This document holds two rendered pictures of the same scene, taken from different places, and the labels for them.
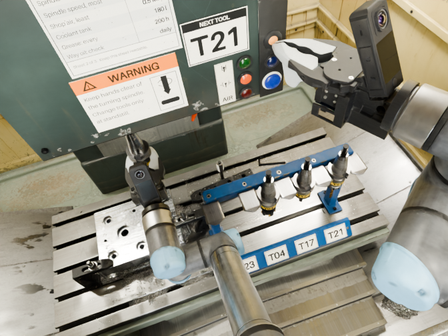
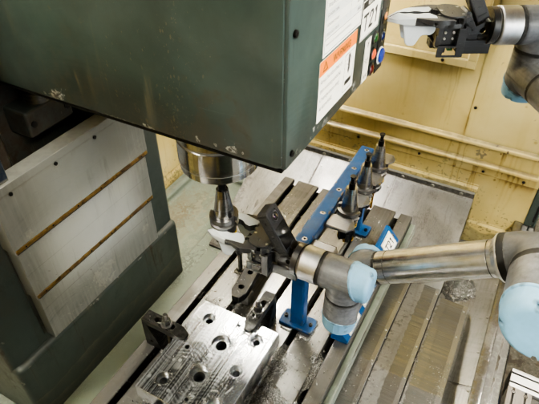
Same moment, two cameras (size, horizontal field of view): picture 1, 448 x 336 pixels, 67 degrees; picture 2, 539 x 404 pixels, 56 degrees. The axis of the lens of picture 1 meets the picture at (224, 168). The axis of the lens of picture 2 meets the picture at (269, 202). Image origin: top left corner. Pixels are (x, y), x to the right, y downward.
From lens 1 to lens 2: 80 cm
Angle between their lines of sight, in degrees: 37
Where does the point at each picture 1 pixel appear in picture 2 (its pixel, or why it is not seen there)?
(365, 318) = (452, 315)
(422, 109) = (513, 14)
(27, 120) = (295, 111)
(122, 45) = (345, 22)
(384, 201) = not seen: hidden behind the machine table
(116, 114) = (327, 98)
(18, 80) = (305, 62)
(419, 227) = not seen: outside the picture
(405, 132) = (510, 32)
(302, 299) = (400, 334)
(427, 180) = (523, 66)
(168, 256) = (363, 268)
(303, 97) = not seen: hidden behind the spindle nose
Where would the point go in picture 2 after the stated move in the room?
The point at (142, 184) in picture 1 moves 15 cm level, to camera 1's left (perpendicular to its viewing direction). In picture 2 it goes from (279, 227) to (228, 270)
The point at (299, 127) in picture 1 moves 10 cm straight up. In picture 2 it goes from (246, 199) to (245, 179)
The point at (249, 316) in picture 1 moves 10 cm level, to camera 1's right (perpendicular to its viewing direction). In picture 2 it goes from (480, 243) to (499, 216)
